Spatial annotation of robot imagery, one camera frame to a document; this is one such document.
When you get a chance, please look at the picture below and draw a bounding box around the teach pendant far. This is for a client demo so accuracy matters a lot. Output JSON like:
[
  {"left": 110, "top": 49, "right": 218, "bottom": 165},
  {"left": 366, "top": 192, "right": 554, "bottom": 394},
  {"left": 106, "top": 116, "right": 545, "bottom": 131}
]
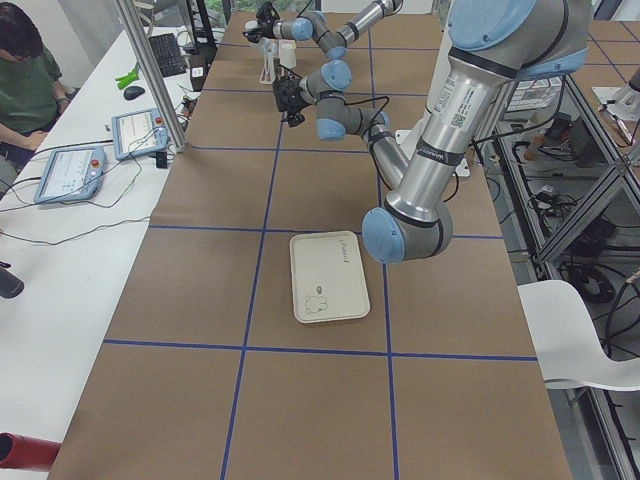
[{"left": 111, "top": 108, "right": 169, "bottom": 161}]

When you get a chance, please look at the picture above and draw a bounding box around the cream plastic tray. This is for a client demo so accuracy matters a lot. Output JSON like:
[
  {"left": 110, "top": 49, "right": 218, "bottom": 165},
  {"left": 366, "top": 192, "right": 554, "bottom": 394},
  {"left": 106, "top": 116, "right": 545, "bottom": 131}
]
[{"left": 289, "top": 231, "right": 370, "bottom": 324}]

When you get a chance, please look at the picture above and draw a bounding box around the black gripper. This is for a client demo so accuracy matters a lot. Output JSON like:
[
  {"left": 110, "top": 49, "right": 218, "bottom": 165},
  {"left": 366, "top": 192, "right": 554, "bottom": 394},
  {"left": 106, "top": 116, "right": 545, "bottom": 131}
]
[
  {"left": 243, "top": 2, "right": 281, "bottom": 43},
  {"left": 272, "top": 74, "right": 310, "bottom": 126}
]

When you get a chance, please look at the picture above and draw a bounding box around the teach pendant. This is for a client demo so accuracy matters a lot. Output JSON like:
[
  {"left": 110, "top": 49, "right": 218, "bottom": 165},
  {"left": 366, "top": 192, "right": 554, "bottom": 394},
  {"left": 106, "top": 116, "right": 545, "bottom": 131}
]
[
  {"left": 111, "top": 108, "right": 169, "bottom": 161},
  {"left": 33, "top": 146, "right": 107, "bottom": 204}
]

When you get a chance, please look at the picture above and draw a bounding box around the green plastic toy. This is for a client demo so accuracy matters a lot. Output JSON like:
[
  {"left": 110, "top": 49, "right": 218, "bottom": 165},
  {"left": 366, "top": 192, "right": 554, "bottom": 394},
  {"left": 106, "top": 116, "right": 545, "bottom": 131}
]
[{"left": 115, "top": 63, "right": 139, "bottom": 91}]

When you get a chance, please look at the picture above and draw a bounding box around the teach pendant near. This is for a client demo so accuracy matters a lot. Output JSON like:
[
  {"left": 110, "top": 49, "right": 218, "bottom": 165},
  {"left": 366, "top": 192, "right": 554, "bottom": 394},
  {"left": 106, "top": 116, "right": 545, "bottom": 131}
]
[{"left": 33, "top": 146, "right": 107, "bottom": 204}]

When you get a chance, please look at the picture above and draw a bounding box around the white chair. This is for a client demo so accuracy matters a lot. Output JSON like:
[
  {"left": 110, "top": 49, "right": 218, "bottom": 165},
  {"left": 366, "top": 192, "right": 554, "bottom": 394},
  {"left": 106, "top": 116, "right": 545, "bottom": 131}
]
[{"left": 518, "top": 280, "right": 639, "bottom": 391}]

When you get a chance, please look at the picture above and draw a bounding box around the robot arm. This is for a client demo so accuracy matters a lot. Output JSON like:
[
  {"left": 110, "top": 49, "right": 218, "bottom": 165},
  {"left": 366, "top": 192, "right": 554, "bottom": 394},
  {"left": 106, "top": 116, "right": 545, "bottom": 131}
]
[
  {"left": 260, "top": 1, "right": 593, "bottom": 263},
  {"left": 243, "top": 0, "right": 403, "bottom": 60}
]

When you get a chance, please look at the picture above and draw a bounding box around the person in green shirt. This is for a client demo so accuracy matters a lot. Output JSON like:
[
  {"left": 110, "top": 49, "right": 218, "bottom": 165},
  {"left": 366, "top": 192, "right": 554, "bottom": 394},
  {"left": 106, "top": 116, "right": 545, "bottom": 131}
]
[{"left": 1, "top": 2, "right": 70, "bottom": 170}]

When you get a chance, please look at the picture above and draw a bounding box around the red bottle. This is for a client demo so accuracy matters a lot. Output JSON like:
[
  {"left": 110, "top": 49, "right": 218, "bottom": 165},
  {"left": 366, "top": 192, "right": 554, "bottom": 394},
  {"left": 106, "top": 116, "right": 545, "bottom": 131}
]
[{"left": 1, "top": 432, "right": 61, "bottom": 472}]

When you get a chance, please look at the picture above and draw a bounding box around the pale green plastic cup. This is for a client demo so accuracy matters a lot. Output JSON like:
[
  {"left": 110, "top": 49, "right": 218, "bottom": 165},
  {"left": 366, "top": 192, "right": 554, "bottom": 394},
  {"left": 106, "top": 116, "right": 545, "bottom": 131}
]
[{"left": 278, "top": 41, "right": 297, "bottom": 69}]

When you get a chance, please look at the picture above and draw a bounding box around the blue plastic cup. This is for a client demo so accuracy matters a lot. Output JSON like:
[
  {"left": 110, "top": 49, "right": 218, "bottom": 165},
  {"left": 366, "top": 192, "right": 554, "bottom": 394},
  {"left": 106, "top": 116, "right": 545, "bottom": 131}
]
[{"left": 260, "top": 39, "right": 278, "bottom": 55}]

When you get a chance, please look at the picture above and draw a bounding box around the black cable on desk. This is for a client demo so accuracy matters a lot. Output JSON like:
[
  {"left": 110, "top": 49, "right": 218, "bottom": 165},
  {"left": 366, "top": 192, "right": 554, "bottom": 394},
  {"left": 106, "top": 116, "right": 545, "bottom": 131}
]
[{"left": 0, "top": 149, "right": 151, "bottom": 247}]

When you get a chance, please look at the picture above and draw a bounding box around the black computer mouse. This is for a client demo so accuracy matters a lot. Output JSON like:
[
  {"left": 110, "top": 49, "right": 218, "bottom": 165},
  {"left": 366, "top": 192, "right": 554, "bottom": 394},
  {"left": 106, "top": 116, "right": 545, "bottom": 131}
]
[{"left": 123, "top": 85, "right": 145, "bottom": 101}]

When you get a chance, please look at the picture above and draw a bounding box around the aluminium frame post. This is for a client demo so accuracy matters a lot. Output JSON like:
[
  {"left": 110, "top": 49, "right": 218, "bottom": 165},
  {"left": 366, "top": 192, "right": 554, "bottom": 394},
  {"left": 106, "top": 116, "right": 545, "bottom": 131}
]
[{"left": 114, "top": 0, "right": 186, "bottom": 153}]

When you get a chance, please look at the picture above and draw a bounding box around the black keyboard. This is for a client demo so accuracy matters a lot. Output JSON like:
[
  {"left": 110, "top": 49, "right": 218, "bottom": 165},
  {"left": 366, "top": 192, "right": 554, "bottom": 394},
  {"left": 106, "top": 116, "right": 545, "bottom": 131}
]
[{"left": 148, "top": 33, "right": 186, "bottom": 78}]

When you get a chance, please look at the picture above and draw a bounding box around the black bottle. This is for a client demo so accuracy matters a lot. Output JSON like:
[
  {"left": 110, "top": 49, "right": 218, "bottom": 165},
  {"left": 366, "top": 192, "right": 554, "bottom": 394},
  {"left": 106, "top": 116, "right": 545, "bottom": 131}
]
[{"left": 0, "top": 263, "right": 24, "bottom": 299}]

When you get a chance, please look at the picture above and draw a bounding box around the white wire cup rack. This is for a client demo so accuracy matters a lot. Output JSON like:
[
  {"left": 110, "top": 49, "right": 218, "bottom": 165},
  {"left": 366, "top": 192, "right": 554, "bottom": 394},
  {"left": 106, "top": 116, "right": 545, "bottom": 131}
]
[{"left": 259, "top": 43, "right": 280, "bottom": 85}]

